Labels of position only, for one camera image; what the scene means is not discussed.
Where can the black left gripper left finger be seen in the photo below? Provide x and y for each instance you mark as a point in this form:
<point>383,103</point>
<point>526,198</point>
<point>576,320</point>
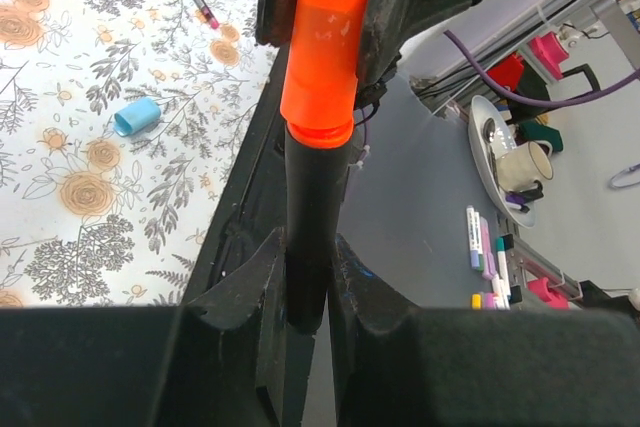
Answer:
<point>218,360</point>

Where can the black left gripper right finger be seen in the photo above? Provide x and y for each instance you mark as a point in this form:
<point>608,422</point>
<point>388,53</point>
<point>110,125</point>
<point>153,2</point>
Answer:
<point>398,364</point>

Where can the orange pen cap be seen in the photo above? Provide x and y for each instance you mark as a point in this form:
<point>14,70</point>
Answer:
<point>320,82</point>

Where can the black orange marker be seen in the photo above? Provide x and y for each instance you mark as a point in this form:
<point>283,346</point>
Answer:
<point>315,184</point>

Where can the light blue pen cap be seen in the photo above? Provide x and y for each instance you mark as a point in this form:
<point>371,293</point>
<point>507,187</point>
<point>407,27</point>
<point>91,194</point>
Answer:
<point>136,116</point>

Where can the floral tablecloth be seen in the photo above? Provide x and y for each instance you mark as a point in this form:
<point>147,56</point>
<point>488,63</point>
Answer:
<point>90,218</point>

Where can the beige background mug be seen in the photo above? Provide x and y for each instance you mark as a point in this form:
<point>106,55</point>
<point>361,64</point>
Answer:
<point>520,168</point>

